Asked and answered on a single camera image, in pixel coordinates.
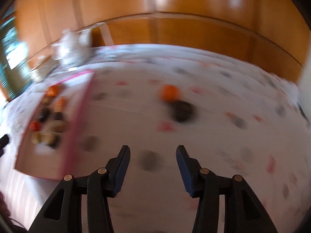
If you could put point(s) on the small yellow round fruit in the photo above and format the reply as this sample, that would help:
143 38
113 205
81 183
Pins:
36 137

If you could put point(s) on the small orange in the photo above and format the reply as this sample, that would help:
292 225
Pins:
169 93

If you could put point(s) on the white ceramic electric kettle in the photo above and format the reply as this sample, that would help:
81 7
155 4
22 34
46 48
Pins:
68 48

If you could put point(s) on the large orange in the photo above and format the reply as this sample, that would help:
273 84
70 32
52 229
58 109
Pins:
53 90

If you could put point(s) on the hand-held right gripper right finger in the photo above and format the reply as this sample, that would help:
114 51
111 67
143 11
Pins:
184 172

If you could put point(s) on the small tan potato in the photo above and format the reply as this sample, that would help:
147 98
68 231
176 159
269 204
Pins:
47 138

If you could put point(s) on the cream ornate tissue box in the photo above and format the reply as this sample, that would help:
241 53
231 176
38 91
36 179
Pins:
40 71

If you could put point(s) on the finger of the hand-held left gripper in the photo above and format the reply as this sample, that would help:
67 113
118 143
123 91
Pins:
3 141

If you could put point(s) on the pink cardboard tray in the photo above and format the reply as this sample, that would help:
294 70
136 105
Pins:
38 160

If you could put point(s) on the small carrot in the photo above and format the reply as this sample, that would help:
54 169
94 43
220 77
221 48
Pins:
60 103

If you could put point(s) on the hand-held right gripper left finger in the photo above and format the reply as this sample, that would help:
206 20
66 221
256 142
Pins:
121 172

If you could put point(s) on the white patterned tablecloth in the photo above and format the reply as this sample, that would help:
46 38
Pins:
218 89

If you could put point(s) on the dark round fruit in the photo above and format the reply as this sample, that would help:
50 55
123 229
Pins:
45 113
182 111

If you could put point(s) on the small red fruit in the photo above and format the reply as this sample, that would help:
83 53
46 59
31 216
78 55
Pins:
34 125

